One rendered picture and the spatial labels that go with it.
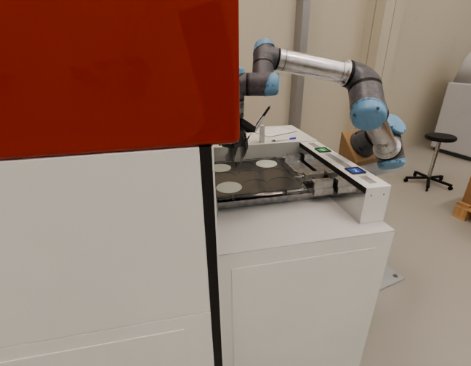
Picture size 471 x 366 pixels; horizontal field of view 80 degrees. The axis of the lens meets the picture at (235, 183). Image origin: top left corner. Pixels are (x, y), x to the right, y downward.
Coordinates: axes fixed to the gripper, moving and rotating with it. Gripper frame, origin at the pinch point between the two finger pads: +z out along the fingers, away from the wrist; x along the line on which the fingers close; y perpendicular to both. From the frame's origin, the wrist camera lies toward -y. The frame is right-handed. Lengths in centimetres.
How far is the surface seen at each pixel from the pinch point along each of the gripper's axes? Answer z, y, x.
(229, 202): 13.2, 8.7, 1.5
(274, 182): 7.7, -6.3, 13.3
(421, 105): 35, -432, 62
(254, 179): 7.6, -4.6, 5.0
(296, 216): 15.6, 1.4, 26.0
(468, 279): 98, -112, 108
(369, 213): 12, -7, 49
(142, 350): 24, 63, 12
